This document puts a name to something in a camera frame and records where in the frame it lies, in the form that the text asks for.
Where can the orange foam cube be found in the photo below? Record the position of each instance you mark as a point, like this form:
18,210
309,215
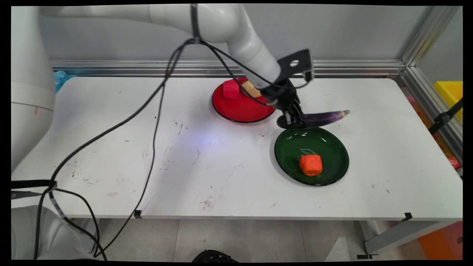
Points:
310,164

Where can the pink foam cube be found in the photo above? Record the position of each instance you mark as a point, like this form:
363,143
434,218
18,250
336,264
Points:
231,89

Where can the grey table leg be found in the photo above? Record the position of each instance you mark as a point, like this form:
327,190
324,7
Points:
399,234

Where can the black camera stand pole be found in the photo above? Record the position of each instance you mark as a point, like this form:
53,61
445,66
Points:
445,118

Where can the orange plastic box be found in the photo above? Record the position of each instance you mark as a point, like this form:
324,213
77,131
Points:
443,242

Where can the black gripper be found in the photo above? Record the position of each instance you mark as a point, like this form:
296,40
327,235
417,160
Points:
282,94

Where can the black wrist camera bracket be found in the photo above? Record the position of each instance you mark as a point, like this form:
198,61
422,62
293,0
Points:
297,64

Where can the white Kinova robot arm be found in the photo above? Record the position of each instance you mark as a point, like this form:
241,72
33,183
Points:
111,55

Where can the dark green round plate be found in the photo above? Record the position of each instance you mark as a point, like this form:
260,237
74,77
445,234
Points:
329,147

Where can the aluminium frame rail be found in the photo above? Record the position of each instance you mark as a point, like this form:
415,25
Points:
184,68
428,92

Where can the yellow foam tray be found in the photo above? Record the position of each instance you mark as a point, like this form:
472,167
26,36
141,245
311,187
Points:
451,94

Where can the beige toy potato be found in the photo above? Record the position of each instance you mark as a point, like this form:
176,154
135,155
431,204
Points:
250,88

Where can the purple toy eggplant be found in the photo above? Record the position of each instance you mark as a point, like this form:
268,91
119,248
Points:
325,116

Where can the red round plate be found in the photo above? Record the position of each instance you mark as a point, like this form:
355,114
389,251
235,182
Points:
240,107

